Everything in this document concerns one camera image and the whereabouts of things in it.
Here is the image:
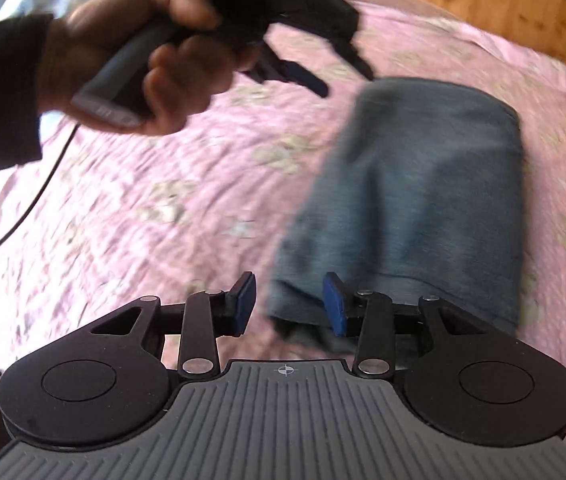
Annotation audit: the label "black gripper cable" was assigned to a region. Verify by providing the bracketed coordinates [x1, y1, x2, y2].
[0, 121, 80, 270]

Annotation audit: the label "pink teddy bear quilt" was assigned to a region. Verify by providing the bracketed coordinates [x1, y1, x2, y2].
[0, 0, 566, 367]

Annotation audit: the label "grey sweatpants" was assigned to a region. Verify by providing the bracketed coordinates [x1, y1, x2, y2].
[266, 77, 525, 353]

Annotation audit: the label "person's left hand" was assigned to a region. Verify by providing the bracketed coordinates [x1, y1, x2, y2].
[36, 0, 259, 136]

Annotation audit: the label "left forearm dark sleeve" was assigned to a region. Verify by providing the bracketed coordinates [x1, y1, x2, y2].
[0, 14, 52, 171]

